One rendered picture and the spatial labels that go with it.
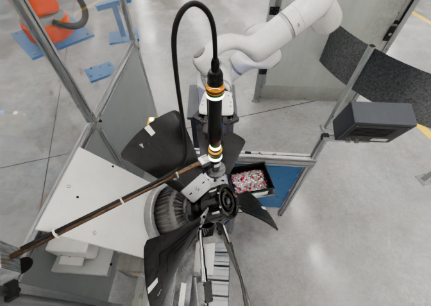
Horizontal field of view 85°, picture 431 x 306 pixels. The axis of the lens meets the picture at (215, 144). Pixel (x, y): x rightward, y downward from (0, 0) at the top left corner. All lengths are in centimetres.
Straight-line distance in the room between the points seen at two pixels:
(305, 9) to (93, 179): 82
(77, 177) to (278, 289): 160
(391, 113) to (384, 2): 156
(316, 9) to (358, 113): 52
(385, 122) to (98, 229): 116
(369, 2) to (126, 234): 247
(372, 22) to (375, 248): 192
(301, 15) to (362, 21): 189
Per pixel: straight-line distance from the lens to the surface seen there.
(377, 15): 272
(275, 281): 203
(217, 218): 80
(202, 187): 81
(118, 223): 87
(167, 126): 76
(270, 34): 81
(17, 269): 81
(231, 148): 98
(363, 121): 118
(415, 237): 260
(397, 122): 126
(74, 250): 117
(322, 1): 86
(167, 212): 87
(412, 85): 234
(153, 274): 63
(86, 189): 84
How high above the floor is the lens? 197
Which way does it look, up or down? 53 degrees down
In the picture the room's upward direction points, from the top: straight up
